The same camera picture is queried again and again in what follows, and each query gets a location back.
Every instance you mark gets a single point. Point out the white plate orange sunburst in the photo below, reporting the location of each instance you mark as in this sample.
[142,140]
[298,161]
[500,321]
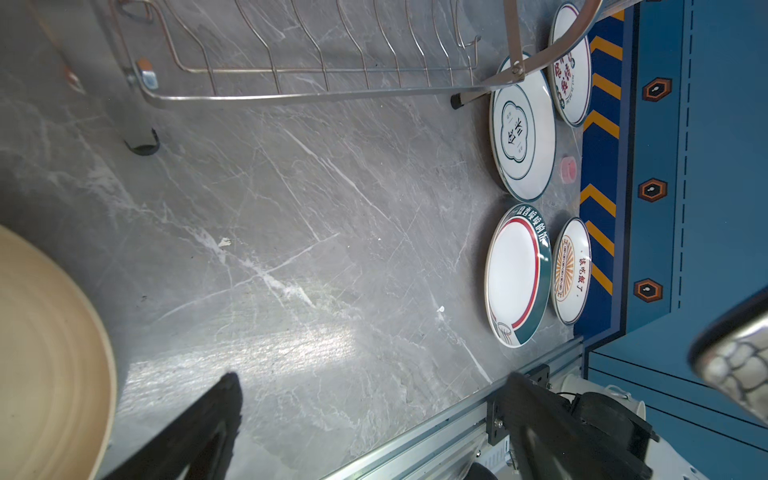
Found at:
[572,271]

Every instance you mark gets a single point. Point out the black floral square plate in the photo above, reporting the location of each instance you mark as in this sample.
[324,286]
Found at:
[731,355]

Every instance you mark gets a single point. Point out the cream round plate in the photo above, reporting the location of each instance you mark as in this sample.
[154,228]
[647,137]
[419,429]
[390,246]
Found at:
[58,372]

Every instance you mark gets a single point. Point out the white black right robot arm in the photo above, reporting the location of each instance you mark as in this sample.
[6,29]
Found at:
[611,420]

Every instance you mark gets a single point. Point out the white plate green quatrefoil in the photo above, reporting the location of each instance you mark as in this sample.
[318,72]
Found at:
[523,136]

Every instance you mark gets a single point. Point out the white bucket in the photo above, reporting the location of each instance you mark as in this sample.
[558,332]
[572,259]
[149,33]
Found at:
[575,384]

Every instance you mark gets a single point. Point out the white plate black characters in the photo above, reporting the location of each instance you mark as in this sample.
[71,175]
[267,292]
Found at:
[570,82]

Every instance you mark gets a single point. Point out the white plate green red rim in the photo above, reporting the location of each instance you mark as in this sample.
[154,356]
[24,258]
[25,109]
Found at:
[518,274]

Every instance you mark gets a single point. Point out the steel wire dish rack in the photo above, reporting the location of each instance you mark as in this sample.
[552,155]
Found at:
[192,54]

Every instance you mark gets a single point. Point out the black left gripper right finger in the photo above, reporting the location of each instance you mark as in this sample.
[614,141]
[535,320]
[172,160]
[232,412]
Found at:
[548,442]

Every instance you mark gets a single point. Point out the small pink cup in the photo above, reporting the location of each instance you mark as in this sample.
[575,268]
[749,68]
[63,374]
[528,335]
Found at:
[568,170]

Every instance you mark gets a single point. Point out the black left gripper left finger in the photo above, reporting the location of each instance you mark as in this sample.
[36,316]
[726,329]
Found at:
[198,444]

